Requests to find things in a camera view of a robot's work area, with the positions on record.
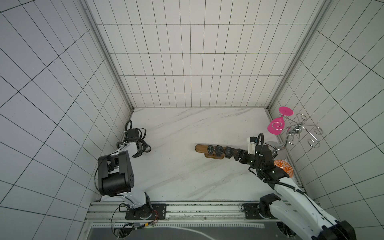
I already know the black slim round watch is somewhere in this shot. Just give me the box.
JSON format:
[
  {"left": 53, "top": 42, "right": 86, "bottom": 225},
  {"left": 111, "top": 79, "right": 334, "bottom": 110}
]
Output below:
[{"left": 207, "top": 145, "right": 215, "bottom": 155}]

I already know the brown wooden watch stand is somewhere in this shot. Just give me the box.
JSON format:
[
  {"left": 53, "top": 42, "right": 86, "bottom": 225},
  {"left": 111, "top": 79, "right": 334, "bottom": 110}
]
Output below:
[{"left": 195, "top": 144, "right": 241, "bottom": 160}]

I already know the black round wrist watch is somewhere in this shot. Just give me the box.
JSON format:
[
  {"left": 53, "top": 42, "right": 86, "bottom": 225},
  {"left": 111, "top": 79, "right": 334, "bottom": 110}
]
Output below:
[{"left": 215, "top": 145, "right": 224, "bottom": 157}]

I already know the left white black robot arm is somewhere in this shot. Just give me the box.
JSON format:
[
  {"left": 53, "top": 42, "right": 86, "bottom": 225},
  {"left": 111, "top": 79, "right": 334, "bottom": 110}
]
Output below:
[{"left": 95, "top": 128, "right": 153, "bottom": 212}]

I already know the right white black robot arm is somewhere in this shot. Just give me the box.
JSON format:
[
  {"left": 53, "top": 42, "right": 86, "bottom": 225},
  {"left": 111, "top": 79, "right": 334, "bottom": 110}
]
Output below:
[{"left": 234, "top": 145, "right": 357, "bottom": 240}]

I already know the orange patterned plate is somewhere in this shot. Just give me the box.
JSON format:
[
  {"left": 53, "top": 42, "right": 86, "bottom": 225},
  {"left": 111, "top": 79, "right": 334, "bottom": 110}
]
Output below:
[{"left": 274, "top": 160, "right": 294, "bottom": 178}]

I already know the pink plastic wine glass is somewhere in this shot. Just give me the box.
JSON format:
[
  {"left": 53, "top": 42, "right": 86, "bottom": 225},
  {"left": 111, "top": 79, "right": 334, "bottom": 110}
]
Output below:
[{"left": 267, "top": 107, "right": 294, "bottom": 135}]

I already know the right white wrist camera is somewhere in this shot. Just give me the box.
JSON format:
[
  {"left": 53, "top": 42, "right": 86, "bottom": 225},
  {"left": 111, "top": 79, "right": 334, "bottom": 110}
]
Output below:
[{"left": 247, "top": 137, "right": 258, "bottom": 155}]

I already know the silver wire glass rack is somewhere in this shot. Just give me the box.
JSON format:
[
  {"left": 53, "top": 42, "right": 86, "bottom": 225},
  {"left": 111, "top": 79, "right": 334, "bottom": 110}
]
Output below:
[{"left": 269, "top": 114, "right": 324, "bottom": 154}]

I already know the aluminium mounting rail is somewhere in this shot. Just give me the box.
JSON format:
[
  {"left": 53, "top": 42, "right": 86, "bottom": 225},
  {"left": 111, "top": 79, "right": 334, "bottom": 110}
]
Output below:
[{"left": 85, "top": 201, "right": 278, "bottom": 228}]

